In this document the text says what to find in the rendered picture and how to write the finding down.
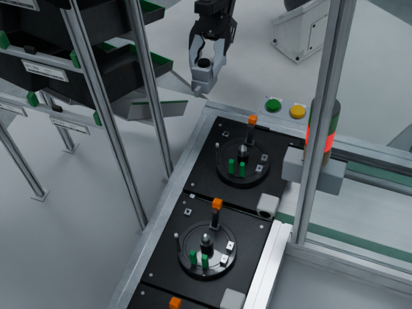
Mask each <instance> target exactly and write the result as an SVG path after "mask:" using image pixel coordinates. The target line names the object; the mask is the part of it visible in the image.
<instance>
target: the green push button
mask: <svg viewBox="0 0 412 309"><path fill-rule="evenodd" d="M266 108H267V110H268V111H271V112H276V111H278V110H279V109H280V102H279V101H278V100H276V99H270V100H268V101H267V102H266Z"/></svg>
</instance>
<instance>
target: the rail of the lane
mask: <svg viewBox="0 0 412 309"><path fill-rule="evenodd" d="M202 112H205V113H208V115H211V114H212V115H216V116H218V119H221V120H224V121H229V122H232V123H236V124H241V125H243V126H247V125H248V118H249V116H250V115H255V116H257V122H256V124H255V127H254V128H255V129H259V130H262V131H266V132H270V133H273V134H278V135H282V136H285V137H289V138H292V139H296V140H300V147H304V146H305V139H306V134H307V127H308V126H306V125H303V124H299V123H294V122H291V121H286V120H282V119H279V118H275V117H272V116H267V115H263V114H260V113H256V112H251V111H248V110H244V109H240V108H236V107H232V106H229V105H225V104H220V103H217V102H213V101H206V103H205V105H204V107H203V109H202Z"/></svg>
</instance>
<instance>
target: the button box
mask: <svg viewBox="0 0 412 309"><path fill-rule="evenodd" d="M270 99H276V100H278V101H279V102H280V109H279V110H278V111H276V112H271V111H268V110H267V108H266V102H267V101H268V100H270ZM294 105H301V106H302V107H303V108H304V109H305V114H304V116H303V117H301V118H294V117H293V116H292V115H291V114H290V111H291V107H292V106H294ZM310 108H311V107H310V106H307V105H303V104H298V103H295V102H290V101H286V100H282V99H278V98H275V97H270V96H264V99H263V101H262V104H261V106H260V108H259V111H258V113H260V114H263V115H267V116H272V117H275V118H279V119H282V120H286V121H291V122H294V123H299V124H303V125H306V126H308V119H309V115H310Z"/></svg>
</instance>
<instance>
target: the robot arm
mask: <svg viewBox="0 0 412 309"><path fill-rule="evenodd" d="M235 1H236V0H198V1H195V2H194V13H198V14H199V16H200V18H199V20H198V21H197V20H196V21H195V24H194V26H193V27H192V29H191V31H190V34H189V67H190V70H191V69H192V67H193V66H194V65H195V64H196V63H197V61H198V60H199V59H201V56H202V49H203V48H204V45H205V41H204V39H207V40H212V41H215V42H214V44H213V49H214V51H215V55H214V58H213V62H214V63H213V67H212V76H213V78H215V77H216V76H217V75H218V74H219V72H220V70H221V68H222V66H225V65H226V62H227V58H226V52H227V50H228V49H229V47H230V45H231V43H232V44H233V41H234V36H235V32H236V28H237V22H236V21H235V20H234V19H233V18H232V15H233V11H234V6H235ZM283 1H284V6H285V8H286V10H287V12H289V11H291V10H294V9H296V8H298V7H300V6H302V5H303V4H305V3H307V2H309V1H311V0H283ZM231 27H232V32H231ZM234 28H235V29H234ZM233 30H234V35H233V37H232V34H233ZM191 73H192V72H191Z"/></svg>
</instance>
